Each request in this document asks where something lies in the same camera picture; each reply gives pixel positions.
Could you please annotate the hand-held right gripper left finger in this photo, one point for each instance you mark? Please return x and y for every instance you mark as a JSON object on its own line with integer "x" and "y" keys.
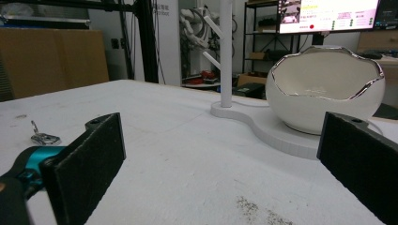
{"x": 84, "y": 168}

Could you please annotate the brown cardboard sheet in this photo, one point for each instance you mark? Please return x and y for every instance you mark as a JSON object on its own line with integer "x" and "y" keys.
{"x": 47, "y": 59}

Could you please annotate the brown cardboard box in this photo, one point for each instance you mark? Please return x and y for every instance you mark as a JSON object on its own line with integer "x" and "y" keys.
{"x": 250, "y": 78}

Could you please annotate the white jewellery stand with pegs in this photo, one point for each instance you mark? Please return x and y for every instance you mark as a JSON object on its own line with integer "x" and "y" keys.
{"x": 226, "y": 62}

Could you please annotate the red tool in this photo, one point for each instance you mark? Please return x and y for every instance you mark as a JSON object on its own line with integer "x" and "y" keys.
{"x": 203, "y": 76}

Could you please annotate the small silver metal clasp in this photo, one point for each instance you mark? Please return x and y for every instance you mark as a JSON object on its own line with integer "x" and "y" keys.
{"x": 45, "y": 139}

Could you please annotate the black metal frame stand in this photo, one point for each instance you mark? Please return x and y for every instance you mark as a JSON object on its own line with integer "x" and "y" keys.
{"x": 147, "y": 40}

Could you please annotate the black device on desk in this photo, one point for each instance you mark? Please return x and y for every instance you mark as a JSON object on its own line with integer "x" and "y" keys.
{"x": 371, "y": 55}

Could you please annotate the black box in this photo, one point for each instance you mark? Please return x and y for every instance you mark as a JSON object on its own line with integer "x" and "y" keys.
{"x": 250, "y": 90}

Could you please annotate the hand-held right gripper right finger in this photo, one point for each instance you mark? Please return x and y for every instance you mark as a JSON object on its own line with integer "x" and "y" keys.
{"x": 363, "y": 162}

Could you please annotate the black metal shelf rack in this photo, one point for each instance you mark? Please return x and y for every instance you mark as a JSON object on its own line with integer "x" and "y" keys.
{"x": 269, "y": 40}

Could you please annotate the dark monitor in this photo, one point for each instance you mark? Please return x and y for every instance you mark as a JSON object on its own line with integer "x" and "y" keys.
{"x": 388, "y": 14}

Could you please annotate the large lit monitor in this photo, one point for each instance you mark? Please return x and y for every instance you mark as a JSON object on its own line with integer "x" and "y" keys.
{"x": 328, "y": 15}

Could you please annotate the white egg-shaped bowl silver rim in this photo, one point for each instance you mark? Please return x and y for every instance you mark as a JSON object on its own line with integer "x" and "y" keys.
{"x": 300, "y": 109}

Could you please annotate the wooden desk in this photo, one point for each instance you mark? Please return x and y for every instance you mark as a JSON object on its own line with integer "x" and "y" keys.
{"x": 383, "y": 40}

